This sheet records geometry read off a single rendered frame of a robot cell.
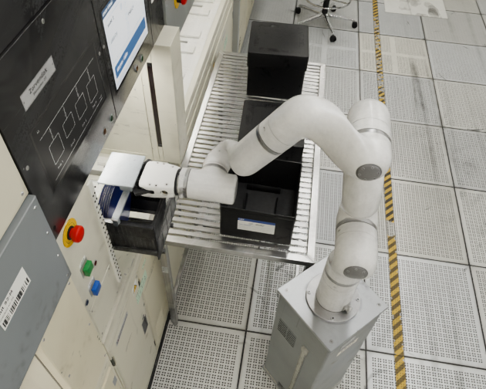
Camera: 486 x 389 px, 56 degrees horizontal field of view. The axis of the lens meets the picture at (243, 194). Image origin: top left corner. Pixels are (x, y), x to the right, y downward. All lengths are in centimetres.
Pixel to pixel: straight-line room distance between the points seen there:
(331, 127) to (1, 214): 65
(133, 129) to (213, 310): 109
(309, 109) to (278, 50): 126
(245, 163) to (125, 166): 37
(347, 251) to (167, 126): 83
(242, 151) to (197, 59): 136
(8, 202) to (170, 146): 103
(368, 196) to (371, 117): 21
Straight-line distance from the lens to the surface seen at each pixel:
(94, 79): 112
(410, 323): 262
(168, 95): 165
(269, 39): 233
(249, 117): 210
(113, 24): 122
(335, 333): 163
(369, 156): 99
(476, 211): 324
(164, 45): 155
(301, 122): 102
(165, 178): 128
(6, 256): 88
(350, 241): 130
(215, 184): 124
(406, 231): 294
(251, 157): 111
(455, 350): 265
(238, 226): 172
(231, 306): 248
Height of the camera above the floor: 221
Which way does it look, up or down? 50 degrees down
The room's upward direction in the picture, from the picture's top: 4 degrees clockwise
